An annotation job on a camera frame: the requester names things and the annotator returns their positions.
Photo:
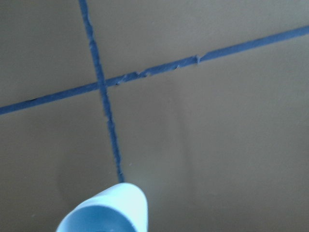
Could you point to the light blue plastic cup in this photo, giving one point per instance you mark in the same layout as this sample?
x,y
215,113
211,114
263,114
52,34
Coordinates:
x,y
120,208

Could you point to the vertical blue tape strip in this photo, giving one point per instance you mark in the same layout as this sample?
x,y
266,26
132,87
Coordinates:
x,y
102,88

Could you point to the horizontal blue tape strip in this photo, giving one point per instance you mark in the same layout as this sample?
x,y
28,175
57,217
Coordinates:
x,y
222,52

